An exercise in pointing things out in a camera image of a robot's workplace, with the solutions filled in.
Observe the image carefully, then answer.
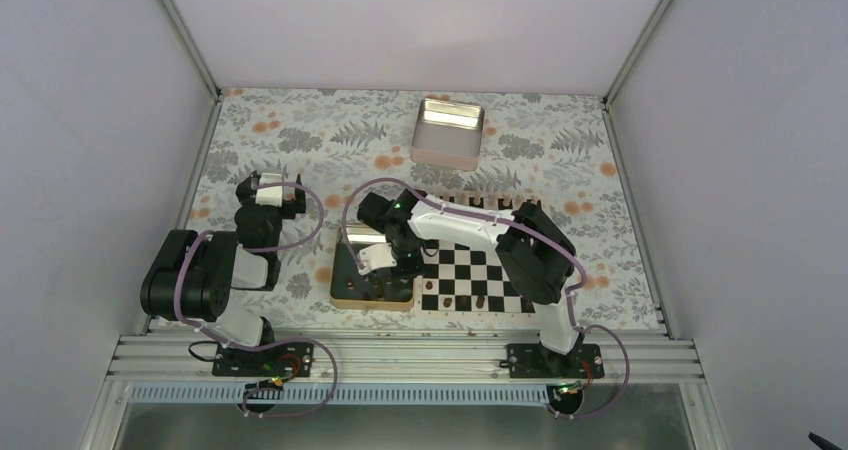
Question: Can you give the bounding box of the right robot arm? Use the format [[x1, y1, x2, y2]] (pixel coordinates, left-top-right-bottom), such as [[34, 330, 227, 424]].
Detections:
[[352, 190, 581, 377]]

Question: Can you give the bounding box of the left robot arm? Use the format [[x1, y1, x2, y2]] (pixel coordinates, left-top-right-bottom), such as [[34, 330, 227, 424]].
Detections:
[[140, 171, 306, 375]]

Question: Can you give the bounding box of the gold tin tray with pieces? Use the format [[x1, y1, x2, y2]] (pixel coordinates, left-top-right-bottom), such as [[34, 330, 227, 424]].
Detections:
[[330, 231, 414, 312]]

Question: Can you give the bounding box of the floral patterned table mat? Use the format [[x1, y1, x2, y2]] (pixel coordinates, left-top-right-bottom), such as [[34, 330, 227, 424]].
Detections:
[[189, 88, 661, 331]]

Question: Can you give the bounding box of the black white chessboard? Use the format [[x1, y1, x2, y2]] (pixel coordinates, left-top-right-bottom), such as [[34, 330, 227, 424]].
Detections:
[[413, 195, 546, 316]]

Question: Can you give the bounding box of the empty silver pink tin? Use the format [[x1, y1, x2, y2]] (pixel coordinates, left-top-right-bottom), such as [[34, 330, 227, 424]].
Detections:
[[410, 98, 485, 171]]

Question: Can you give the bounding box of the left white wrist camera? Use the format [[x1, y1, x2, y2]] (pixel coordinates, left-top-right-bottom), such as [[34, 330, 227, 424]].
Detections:
[[255, 172, 284, 207]]

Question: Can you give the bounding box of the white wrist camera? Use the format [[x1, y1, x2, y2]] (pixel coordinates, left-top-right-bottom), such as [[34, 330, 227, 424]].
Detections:
[[357, 243, 397, 276], [255, 172, 284, 207]]

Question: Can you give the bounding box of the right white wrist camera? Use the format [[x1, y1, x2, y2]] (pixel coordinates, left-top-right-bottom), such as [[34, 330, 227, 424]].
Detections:
[[357, 243, 397, 276]]

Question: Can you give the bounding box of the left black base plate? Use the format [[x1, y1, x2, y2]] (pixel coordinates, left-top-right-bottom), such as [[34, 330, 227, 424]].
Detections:
[[211, 342, 314, 379]]

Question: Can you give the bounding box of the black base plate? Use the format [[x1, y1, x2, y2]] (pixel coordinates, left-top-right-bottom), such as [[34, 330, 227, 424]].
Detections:
[[211, 342, 314, 379], [499, 343, 605, 379]]

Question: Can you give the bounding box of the aluminium front rail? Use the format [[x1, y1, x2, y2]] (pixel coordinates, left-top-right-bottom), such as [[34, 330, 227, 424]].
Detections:
[[107, 332, 705, 383]]

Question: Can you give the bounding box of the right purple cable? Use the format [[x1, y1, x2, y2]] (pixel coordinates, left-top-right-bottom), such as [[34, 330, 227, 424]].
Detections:
[[341, 177, 631, 420]]

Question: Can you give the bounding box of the purple cable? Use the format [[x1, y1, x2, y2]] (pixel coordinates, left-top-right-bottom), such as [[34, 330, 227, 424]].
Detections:
[[173, 180, 339, 420], [341, 177, 631, 420]]

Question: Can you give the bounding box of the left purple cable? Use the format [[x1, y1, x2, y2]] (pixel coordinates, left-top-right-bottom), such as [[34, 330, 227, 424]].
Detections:
[[173, 180, 339, 420]]

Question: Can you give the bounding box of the left aluminium corner post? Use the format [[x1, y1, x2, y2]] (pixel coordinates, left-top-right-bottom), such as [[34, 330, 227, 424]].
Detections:
[[157, 0, 221, 100]]

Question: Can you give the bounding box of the aluminium corner post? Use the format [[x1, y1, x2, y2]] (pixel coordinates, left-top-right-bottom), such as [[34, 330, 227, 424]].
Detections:
[[603, 0, 675, 111], [157, 0, 221, 100]]

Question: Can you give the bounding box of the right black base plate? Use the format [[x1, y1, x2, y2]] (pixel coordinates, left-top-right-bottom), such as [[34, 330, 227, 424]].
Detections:
[[499, 343, 605, 379]]

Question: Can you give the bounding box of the right aluminium corner post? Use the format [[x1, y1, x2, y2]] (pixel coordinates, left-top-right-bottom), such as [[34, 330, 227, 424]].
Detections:
[[603, 0, 675, 111]]

